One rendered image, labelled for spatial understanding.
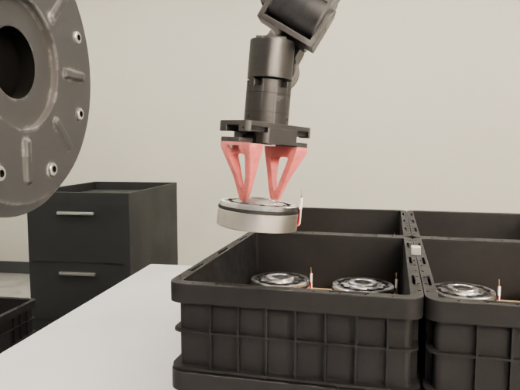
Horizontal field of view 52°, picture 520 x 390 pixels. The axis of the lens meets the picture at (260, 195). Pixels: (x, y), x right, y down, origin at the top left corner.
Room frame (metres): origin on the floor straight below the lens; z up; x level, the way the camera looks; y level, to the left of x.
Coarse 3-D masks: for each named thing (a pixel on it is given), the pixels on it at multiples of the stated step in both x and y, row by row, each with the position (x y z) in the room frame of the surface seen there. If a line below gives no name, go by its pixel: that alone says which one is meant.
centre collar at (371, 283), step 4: (352, 280) 0.88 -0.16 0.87; (356, 280) 0.89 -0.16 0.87; (360, 280) 0.89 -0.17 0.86; (364, 280) 0.89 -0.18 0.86; (368, 280) 0.89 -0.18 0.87; (372, 280) 0.88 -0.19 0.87; (348, 284) 0.88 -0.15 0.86; (352, 284) 0.87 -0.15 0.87; (356, 284) 0.86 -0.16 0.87; (360, 284) 0.86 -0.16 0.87; (364, 284) 0.86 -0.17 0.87; (368, 284) 0.86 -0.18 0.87; (372, 284) 0.86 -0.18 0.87; (376, 284) 0.87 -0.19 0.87
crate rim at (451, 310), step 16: (416, 240) 0.91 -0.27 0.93; (432, 240) 0.93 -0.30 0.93; (448, 240) 0.92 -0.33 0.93; (464, 240) 0.91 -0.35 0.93; (480, 240) 0.91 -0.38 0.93; (416, 256) 0.78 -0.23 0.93; (432, 288) 0.61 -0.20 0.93; (432, 304) 0.56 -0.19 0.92; (448, 304) 0.56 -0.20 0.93; (464, 304) 0.55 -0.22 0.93; (480, 304) 0.55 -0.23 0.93; (496, 304) 0.54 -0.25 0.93; (512, 304) 0.54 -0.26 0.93; (448, 320) 0.55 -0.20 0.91; (464, 320) 0.55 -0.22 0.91; (480, 320) 0.55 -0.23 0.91; (496, 320) 0.54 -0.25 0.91; (512, 320) 0.54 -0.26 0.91
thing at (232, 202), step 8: (224, 200) 0.67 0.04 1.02; (232, 200) 0.68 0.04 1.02; (240, 208) 0.64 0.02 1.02; (248, 208) 0.64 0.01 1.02; (256, 208) 0.64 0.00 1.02; (264, 208) 0.64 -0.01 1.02; (272, 208) 0.64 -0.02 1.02; (280, 208) 0.65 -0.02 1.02; (288, 208) 0.65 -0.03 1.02; (296, 208) 0.68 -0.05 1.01
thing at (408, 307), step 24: (240, 240) 0.92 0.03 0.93; (384, 240) 0.95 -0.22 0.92; (408, 240) 0.91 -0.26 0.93; (408, 264) 0.73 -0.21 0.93; (192, 288) 0.62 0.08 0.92; (216, 288) 0.62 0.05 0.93; (240, 288) 0.61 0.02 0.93; (264, 288) 0.61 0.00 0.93; (288, 288) 0.61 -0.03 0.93; (312, 312) 0.59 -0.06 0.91; (336, 312) 0.58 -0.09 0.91; (360, 312) 0.58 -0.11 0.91; (384, 312) 0.57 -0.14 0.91; (408, 312) 0.56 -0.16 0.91
